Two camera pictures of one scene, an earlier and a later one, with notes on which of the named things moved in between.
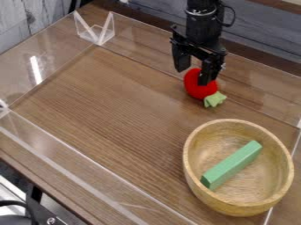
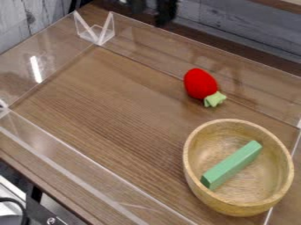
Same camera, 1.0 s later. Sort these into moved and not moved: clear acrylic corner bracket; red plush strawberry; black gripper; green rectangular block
Moved: black gripper
Not moved: red plush strawberry; clear acrylic corner bracket; green rectangular block
